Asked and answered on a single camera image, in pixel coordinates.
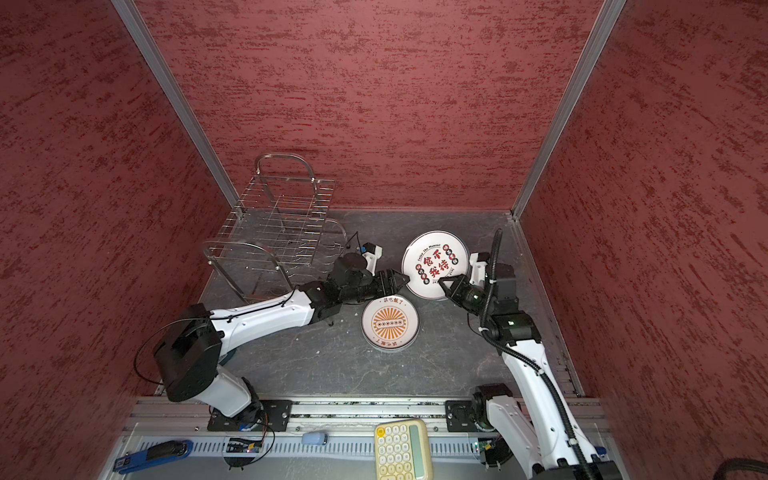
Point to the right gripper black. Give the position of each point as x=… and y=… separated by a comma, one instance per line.
x=454, y=293

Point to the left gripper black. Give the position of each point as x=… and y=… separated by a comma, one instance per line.
x=390, y=287

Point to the white plate red pattern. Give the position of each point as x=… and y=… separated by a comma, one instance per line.
x=430, y=257

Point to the stainless steel dish rack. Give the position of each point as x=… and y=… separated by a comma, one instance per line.
x=279, y=234

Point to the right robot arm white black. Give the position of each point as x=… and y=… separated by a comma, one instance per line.
x=543, y=436

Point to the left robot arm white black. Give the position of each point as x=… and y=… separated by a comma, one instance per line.
x=190, y=352

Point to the yellow calculator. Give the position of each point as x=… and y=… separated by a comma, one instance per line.
x=402, y=451

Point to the right small circuit board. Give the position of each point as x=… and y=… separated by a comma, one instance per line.
x=493, y=453

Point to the small circuit board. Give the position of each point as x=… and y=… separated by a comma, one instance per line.
x=493, y=453
x=243, y=446

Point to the light blue eraser block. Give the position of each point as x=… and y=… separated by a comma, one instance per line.
x=317, y=438

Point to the left small circuit board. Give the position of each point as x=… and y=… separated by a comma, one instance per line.
x=243, y=446

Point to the blue black tool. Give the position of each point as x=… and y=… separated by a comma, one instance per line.
x=160, y=454

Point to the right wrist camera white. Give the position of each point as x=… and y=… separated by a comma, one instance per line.
x=478, y=264

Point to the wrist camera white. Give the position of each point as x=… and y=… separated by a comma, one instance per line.
x=371, y=253
x=478, y=264

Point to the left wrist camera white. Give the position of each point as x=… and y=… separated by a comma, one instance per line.
x=371, y=253

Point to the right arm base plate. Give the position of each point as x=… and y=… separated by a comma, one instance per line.
x=459, y=415

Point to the aluminium rail frame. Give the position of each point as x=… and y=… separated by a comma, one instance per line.
x=348, y=421

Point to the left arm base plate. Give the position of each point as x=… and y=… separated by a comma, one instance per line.
x=270, y=415

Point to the right corner aluminium post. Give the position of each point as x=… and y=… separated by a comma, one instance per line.
x=602, y=28

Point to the corner aluminium post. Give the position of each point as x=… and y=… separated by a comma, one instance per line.
x=133, y=21
x=602, y=28

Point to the left corner aluminium post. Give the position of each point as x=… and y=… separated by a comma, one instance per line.
x=133, y=21

